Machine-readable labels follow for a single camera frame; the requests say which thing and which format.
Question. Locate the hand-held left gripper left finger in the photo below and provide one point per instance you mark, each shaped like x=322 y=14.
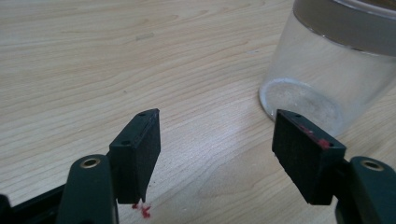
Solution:
x=134 y=161

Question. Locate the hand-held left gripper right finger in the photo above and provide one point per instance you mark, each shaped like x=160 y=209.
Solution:
x=305 y=161

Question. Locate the clear glass jar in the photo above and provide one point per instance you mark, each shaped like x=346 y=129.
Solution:
x=327 y=77

